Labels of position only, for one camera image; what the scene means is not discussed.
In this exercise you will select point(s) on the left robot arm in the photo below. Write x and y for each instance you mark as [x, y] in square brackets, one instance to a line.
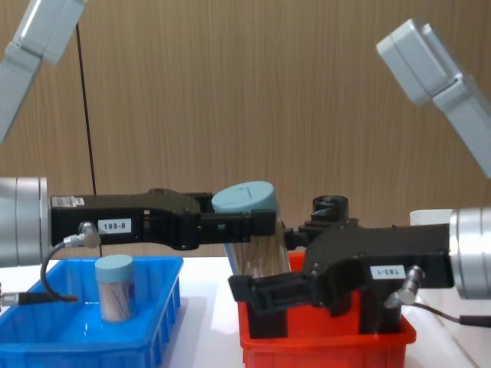
[19, 220]

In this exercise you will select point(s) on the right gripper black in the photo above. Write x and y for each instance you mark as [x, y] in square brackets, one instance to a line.
[383, 245]

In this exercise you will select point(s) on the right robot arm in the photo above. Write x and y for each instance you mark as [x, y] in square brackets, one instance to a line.
[472, 249]

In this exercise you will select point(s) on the white translucent container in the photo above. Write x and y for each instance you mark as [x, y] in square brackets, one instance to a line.
[427, 218]

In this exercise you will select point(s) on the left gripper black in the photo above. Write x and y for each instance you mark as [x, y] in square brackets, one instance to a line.
[153, 218]

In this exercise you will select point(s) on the toothpick jar with blue lid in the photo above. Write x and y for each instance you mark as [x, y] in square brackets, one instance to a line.
[115, 283]
[245, 197]

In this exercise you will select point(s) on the blue plastic bin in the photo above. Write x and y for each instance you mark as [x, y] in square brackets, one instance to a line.
[76, 345]

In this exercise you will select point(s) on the red plastic bin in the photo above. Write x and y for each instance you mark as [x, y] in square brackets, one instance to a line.
[307, 352]

